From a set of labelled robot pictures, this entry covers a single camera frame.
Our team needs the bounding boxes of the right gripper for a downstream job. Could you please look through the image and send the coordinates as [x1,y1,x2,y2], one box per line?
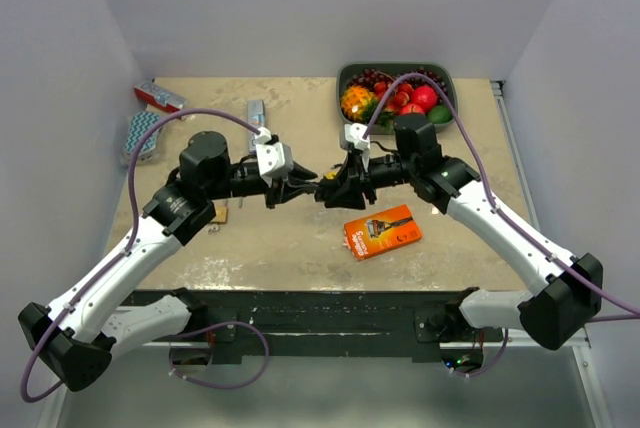
[325,149,417,211]

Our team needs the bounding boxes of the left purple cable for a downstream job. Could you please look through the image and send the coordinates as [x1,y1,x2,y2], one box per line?
[19,107,271,403]

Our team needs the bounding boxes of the red apple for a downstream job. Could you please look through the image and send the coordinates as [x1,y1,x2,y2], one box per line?
[398,103,426,116]
[410,86,438,112]

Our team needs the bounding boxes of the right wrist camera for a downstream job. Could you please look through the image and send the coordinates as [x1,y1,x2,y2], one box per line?
[339,123,371,153]

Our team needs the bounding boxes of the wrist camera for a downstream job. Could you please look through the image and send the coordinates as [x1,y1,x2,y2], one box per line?
[339,123,371,153]
[254,127,294,186]

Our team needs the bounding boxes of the black base frame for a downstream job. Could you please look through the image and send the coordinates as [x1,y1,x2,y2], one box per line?
[119,289,506,364]

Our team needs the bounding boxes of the red toothpaste box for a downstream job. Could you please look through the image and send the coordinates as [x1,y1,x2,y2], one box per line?
[133,80,189,113]

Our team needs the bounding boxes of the grey fruit tray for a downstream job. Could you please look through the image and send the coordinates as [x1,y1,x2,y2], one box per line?
[337,62,457,134]

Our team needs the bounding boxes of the blue zigzag sponge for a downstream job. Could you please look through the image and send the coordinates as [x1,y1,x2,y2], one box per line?
[120,111,162,166]

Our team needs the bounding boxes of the red apple front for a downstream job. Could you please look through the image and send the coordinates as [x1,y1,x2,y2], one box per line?
[398,103,426,116]

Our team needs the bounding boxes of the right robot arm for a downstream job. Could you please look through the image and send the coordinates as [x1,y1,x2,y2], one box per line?
[314,114,603,350]

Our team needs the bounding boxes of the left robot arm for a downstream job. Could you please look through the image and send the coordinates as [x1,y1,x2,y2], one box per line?
[18,129,317,392]

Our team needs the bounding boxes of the purple cable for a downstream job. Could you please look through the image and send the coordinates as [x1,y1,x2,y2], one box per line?
[19,107,271,403]
[362,72,640,379]

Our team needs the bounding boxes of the orange razor box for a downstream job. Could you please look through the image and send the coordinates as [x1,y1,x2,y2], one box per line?
[343,204,422,261]

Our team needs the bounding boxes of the red strawberries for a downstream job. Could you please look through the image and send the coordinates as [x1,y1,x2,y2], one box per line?
[373,81,413,112]

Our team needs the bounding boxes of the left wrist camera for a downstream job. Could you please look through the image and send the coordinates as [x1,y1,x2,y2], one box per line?
[254,127,294,186]

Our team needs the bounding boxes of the dark grapes bunch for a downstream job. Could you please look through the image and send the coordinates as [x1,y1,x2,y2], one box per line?
[345,66,451,95]

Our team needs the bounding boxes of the brass padlock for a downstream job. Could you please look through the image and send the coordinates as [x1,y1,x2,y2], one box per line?
[212,199,242,225]

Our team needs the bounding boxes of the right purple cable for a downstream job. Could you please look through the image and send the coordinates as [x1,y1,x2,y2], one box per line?
[362,72,640,379]

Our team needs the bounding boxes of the purple toothpaste box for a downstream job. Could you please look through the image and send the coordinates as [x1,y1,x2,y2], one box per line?
[247,99,266,154]

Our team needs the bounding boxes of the red apple back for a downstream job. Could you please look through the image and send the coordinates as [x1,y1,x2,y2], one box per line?
[410,86,438,112]

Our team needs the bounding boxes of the orange pineapple toy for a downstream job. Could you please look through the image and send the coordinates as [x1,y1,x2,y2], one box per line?
[340,86,377,123]

